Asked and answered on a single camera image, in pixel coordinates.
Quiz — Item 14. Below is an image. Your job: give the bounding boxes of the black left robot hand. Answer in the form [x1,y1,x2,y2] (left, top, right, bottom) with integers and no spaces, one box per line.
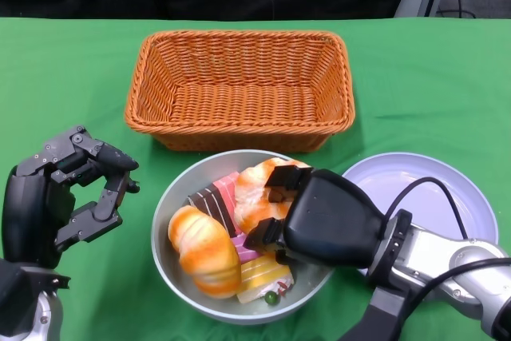
[2,125,141,268]

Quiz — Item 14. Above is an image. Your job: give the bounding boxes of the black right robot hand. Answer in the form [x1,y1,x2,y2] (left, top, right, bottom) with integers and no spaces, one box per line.
[244,164,390,270]

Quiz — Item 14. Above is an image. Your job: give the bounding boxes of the ring-shaped swirl bread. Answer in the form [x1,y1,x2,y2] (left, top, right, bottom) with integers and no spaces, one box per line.
[233,158,312,234]

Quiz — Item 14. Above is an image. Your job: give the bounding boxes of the oval orange bread loaf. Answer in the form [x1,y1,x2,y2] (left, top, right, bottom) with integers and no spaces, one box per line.
[167,204,244,299]

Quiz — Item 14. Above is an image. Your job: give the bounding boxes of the grey-green bowl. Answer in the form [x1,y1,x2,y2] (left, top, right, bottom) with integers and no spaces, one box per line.
[150,149,340,325]

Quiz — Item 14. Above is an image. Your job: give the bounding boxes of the lavender plate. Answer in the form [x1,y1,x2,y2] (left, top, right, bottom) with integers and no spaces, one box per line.
[341,152,500,278]

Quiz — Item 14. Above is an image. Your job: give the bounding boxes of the yellow striped cake slice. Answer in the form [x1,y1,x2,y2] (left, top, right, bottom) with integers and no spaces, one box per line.
[236,252,295,305]

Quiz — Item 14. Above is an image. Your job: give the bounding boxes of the magenta striped cake slice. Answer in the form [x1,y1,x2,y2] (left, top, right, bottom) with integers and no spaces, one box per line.
[230,235,280,264]

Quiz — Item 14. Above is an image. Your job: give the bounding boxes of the chocolate striped cake slice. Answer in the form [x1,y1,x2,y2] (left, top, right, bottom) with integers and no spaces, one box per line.
[187,185,244,238]

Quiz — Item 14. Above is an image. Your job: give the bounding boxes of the orange wicker basket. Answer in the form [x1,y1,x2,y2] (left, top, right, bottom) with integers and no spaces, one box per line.
[124,29,356,154]

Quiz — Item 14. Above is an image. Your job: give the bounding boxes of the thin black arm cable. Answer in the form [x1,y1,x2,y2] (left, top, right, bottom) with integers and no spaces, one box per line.
[382,176,469,240]

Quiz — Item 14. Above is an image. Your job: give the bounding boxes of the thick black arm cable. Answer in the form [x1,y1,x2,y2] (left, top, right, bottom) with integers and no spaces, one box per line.
[398,259,511,320]

